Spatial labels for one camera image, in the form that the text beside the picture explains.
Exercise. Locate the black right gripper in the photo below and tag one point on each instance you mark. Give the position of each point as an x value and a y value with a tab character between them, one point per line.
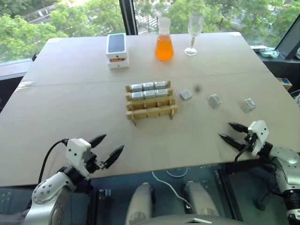
248	144

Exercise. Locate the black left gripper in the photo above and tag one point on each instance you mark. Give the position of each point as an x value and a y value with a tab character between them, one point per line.
92	162

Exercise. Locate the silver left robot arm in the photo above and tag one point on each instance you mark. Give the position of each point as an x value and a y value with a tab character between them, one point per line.
44	192

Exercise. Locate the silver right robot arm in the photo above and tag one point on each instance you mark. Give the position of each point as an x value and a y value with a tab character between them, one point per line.
284	161

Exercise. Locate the wooden rack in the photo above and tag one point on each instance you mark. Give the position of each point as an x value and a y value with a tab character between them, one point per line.
150	110

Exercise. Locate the small cardboard box blue label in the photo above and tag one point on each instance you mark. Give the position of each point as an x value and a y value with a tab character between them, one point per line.
285	83

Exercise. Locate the white smartphone box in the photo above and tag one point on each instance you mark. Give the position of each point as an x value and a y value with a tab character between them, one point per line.
117	47

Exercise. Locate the silver left robot leg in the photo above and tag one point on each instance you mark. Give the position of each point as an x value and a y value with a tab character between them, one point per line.
139	204

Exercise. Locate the silver robot leg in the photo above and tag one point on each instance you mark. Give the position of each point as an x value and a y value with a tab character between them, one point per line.
139	204
199	199

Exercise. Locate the silver right robot leg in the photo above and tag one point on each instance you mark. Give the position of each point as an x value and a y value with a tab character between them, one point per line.
199	199

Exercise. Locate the teal object on ledge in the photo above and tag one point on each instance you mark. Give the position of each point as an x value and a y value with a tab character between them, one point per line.
269	53

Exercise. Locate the grey robot torso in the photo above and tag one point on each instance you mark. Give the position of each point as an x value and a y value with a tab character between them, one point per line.
192	220

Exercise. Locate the glass flask with orange liquid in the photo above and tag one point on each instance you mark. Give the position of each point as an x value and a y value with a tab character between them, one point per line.
164	49

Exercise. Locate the clear wine glass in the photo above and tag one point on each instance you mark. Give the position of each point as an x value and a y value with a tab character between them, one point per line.
195	22

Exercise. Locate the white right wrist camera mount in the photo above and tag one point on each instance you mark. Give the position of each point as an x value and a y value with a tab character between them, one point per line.
257	133

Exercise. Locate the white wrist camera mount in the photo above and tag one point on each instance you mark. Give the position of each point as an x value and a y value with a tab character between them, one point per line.
257	133
76	150

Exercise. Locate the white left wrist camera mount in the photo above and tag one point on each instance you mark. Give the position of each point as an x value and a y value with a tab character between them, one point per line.
76	150

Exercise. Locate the slanted dark window frame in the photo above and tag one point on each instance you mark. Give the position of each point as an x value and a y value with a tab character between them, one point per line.
288	37

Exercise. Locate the dark window frame post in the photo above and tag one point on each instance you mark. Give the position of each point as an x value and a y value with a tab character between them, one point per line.
127	16

